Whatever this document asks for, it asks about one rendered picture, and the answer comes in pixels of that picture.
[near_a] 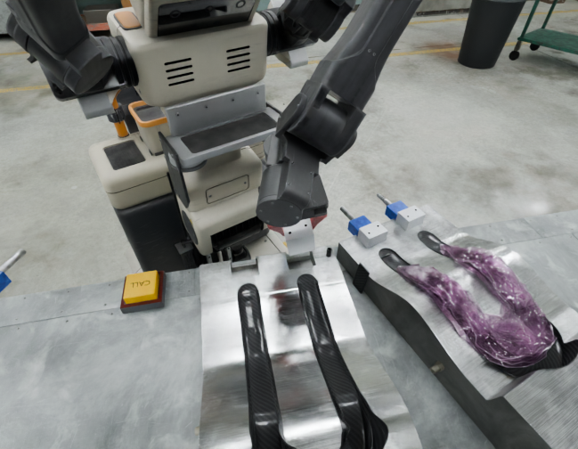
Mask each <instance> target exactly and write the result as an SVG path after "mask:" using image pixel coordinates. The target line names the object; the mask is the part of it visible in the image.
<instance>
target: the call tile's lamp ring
mask: <svg viewBox="0 0 578 449"><path fill-rule="evenodd" d="M158 273H160V277H159V299H154V300H148V301H143V302H137V303H132V304H126V305H125V300H124V299H123V297H124V291H125V286H126V277H125V282H124V288H123V293H122V299H121V305H120V308H125V307H130V306H140V305H146V304H151V303H157V302H161V301H162V289H163V275H164V271H159V272H158Z"/></svg>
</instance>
